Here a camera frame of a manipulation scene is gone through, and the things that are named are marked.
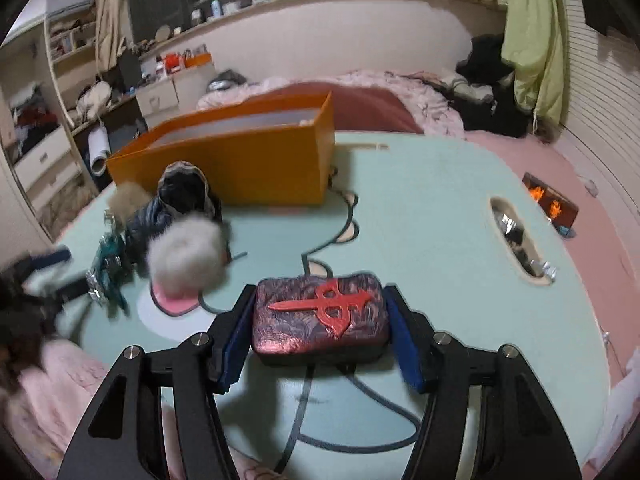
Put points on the white desk drawer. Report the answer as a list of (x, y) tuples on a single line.
[(160, 95)]

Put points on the white bag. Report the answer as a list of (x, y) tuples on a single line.
[(95, 100)]

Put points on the black wavy-patterned cloth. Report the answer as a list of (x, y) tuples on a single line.
[(147, 225)]

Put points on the maroon pillow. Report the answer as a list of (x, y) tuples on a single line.
[(370, 105)]

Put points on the grey black bag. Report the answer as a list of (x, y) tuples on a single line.
[(225, 81)]

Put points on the white drawer cabinet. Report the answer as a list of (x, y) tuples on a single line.
[(45, 170)]

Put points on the pink floral blanket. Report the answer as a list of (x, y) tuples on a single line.
[(400, 85)]

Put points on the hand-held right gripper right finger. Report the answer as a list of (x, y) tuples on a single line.
[(412, 350)]

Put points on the large orange cardboard box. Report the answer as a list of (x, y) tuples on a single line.
[(225, 165)]

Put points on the small orange box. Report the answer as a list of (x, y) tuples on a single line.
[(200, 60)]

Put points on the white paper roll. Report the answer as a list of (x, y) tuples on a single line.
[(98, 147)]

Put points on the pile of black clothes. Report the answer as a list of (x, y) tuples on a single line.
[(490, 110)]

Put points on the light green hanging cloth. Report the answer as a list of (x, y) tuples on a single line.
[(530, 35)]

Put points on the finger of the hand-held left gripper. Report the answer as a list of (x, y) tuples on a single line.
[(50, 258), (70, 287)]

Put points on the dark box with orange print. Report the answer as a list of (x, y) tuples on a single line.
[(550, 200)]

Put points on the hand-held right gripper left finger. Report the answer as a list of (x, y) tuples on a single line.
[(235, 345)]

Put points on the beige curtain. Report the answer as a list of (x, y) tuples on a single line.
[(112, 10)]

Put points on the dark red patterned case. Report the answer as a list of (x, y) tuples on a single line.
[(320, 320)]

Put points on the teal gadget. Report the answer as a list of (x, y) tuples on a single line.
[(107, 265)]

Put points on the black monitor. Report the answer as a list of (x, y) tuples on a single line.
[(130, 67)]

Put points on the black lace-trimmed cloth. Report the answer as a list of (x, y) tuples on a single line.
[(185, 195)]

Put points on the white shelf unit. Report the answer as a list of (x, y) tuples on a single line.
[(70, 55)]

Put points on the crumpled foil wrapper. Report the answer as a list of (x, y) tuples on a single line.
[(515, 240)]

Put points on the red container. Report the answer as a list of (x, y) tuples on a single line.
[(173, 62)]

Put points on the white fur pom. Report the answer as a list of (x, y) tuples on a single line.
[(185, 255)]

